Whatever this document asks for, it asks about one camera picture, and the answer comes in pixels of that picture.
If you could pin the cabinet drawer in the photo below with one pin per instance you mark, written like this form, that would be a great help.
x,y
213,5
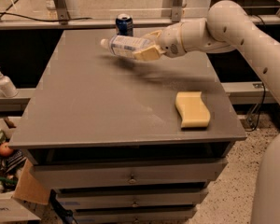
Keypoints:
x,y
134,215
123,174
132,198

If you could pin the middle cabinet drawer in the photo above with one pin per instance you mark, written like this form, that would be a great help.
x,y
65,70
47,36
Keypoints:
x,y
132,198

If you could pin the bottom cabinet drawer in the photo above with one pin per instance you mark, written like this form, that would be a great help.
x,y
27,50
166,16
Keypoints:
x,y
134,215

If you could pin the top cabinet drawer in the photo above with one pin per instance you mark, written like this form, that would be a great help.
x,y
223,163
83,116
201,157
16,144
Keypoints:
x,y
123,174

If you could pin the yellow sponge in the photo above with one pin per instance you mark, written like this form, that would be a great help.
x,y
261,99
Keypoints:
x,y
192,110

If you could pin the orange fruit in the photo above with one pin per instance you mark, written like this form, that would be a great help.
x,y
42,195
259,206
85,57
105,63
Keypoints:
x,y
5,150

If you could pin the grey drawer cabinet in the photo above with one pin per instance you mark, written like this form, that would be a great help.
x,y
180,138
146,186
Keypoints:
x,y
93,107

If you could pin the cardboard box with clutter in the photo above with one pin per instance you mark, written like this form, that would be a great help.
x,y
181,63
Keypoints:
x,y
22,198

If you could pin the blue pepsi can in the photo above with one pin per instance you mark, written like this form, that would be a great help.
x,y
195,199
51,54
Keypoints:
x,y
124,24

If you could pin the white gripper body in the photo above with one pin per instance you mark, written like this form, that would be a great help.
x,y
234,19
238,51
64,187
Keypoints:
x,y
171,42

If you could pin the white pump dispenser bottle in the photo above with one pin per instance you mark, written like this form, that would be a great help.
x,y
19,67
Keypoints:
x,y
7,87

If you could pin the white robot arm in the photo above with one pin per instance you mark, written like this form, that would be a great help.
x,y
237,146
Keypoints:
x,y
228,27

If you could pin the blue plastic water bottle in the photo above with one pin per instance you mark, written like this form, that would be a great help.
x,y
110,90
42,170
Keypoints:
x,y
125,46

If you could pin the grey metal rail frame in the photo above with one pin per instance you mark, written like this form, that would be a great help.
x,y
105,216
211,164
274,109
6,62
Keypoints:
x,y
17,14

